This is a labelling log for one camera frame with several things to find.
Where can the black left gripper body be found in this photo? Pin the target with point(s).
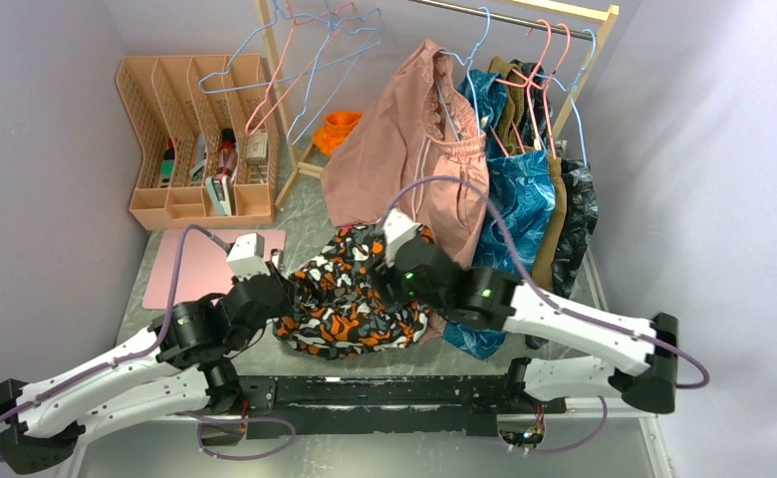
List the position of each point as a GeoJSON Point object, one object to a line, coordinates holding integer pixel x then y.
{"type": "Point", "coordinates": [244, 339]}

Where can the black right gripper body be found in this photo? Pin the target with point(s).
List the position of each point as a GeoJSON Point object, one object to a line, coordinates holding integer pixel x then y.
{"type": "Point", "coordinates": [385, 275]}

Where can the orange camouflage shorts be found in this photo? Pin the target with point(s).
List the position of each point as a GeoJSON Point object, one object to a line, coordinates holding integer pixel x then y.
{"type": "Point", "coordinates": [338, 313]}

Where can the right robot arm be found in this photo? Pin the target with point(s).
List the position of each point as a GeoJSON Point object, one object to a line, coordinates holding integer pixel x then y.
{"type": "Point", "coordinates": [633, 359]}

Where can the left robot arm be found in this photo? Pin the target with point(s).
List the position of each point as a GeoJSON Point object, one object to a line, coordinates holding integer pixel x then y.
{"type": "Point", "coordinates": [180, 363]}

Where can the blue leaf print shorts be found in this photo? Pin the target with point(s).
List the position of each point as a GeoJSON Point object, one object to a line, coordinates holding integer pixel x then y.
{"type": "Point", "coordinates": [492, 250]}

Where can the pink hanging shorts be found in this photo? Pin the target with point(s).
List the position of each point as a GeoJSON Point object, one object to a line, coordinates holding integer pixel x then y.
{"type": "Point", "coordinates": [419, 143]}

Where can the dark leaf print shorts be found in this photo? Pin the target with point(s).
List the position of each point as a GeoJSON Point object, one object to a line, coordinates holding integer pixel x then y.
{"type": "Point", "coordinates": [576, 218]}

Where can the brown hanging shorts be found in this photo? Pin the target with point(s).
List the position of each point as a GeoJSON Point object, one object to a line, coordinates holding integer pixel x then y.
{"type": "Point", "coordinates": [522, 126]}

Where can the pink mat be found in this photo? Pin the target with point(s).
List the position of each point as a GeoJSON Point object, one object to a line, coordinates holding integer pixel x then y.
{"type": "Point", "coordinates": [203, 265]}

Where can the orange knitted object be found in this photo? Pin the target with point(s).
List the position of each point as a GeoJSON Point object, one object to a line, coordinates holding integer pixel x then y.
{"type": "Point", "coordinates": [335, 129]}

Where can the wooden clothes rack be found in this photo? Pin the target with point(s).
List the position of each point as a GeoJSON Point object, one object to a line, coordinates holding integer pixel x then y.
{"type": "Point", "coordinates": [605, 19]}

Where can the peach desk organizer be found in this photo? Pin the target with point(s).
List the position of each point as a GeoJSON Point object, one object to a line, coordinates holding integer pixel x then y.
{"type": "Point", "coordinates": [208, 139]}

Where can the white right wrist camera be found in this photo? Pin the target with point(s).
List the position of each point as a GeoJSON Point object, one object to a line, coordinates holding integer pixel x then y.
{"type": "Point", "coordinates": [398, 229]}

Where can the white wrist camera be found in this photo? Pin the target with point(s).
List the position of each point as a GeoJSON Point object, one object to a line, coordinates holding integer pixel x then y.
{"type": "Point", "coordinates": [398, 229]}
{"type": "Point", "coordinates": [246, 257]}

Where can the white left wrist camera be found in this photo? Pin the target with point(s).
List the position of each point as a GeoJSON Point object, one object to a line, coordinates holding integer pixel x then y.
{"type": "Point", "coordinates": [246, 257]}

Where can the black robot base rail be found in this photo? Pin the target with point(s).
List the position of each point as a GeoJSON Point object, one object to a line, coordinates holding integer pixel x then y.
{"type": "Point", "coordinates": [324, 405]}

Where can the pink empty wire hanger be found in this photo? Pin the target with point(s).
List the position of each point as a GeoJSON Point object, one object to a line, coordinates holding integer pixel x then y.
{"type": "Point", "coordinates": [305, 41]}

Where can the blue empty wire hanger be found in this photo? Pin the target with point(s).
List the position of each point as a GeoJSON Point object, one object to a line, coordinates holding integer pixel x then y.
{"type": "Point", "coordinates": [216, 82]}

